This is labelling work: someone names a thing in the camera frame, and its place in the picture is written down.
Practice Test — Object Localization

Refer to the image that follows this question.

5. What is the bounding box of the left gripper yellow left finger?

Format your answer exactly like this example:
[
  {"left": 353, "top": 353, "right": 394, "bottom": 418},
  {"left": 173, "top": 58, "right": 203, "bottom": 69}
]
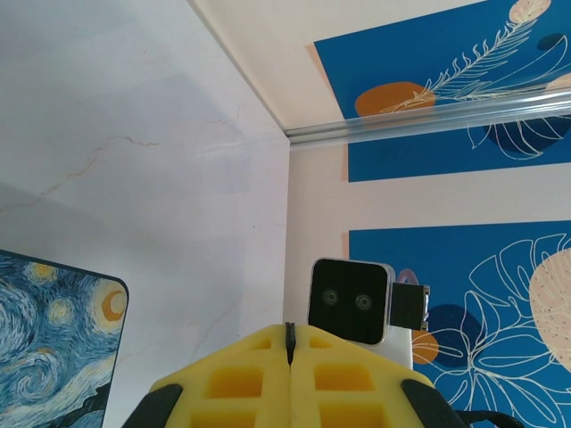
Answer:
[{"left": 127, "top": 322, "right": 294, "bottom": 428}]

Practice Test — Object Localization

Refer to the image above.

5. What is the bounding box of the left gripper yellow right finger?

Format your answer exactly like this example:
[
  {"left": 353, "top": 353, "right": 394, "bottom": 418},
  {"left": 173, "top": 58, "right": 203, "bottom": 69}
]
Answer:
[{"left": 287, "top": 322, "right": 466, "bottom": 428}]

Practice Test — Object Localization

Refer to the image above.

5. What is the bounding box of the starry night tin box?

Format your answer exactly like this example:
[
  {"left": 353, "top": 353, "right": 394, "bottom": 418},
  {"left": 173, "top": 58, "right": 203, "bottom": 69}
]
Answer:
[{"left": 0, "top": 249, "right": 131, "bottom": 428}]

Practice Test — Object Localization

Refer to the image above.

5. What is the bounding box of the blue panel monstera leaf outline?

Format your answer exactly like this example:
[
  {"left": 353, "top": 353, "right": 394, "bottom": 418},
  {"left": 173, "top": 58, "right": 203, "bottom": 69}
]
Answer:
[{"left": 342, "top": 217, "right": 571, "bottom": 415}]

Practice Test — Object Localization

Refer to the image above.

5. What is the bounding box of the blue panel orange circle feather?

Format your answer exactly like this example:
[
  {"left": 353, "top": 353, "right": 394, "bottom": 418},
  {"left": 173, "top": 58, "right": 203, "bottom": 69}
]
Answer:
[{"left": 306, "top": 0, "right": 571, "bottom": 122}]

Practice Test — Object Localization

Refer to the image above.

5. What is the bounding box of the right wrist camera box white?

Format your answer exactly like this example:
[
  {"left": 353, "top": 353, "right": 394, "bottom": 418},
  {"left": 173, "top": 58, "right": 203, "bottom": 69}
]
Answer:
[{"left": 306, "top": 257, "right": 432, "bottom": 372}]

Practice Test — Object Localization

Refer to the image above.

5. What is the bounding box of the aluminium frame post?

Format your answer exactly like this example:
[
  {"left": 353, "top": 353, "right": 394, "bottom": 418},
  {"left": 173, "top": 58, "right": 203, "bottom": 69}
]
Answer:
[{"left": 284, "top": 86, "right": 571, "bottom": 152}]

